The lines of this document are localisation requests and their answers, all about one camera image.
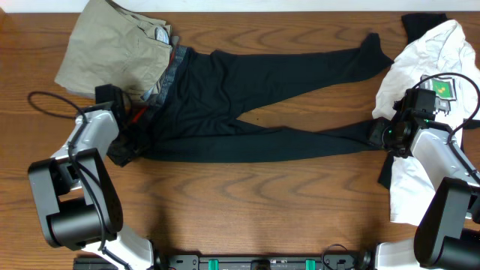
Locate black leggings red waistband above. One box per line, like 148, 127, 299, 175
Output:
139, 34, 392, 163

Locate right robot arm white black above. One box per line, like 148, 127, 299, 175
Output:
368, 73, 479, 269

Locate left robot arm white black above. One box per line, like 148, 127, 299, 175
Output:
28, 84, 161, 270

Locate folded khaki pants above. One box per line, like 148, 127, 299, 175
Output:
55, 0, 172, 101

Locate grey folded garment under khaki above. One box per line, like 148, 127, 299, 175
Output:
140, 24, 173, 102

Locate black garment under t-shirt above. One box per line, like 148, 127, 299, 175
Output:
372, 13, 479, 192

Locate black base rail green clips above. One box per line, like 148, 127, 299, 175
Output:
158, 252, 375, 270

